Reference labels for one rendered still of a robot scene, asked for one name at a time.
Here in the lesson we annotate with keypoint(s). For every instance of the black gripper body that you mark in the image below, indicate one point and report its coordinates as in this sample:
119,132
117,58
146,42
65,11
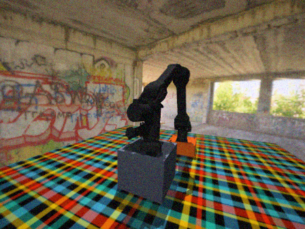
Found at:
151,137

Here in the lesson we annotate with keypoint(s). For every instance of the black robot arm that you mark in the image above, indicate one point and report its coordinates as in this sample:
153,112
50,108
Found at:
148,106

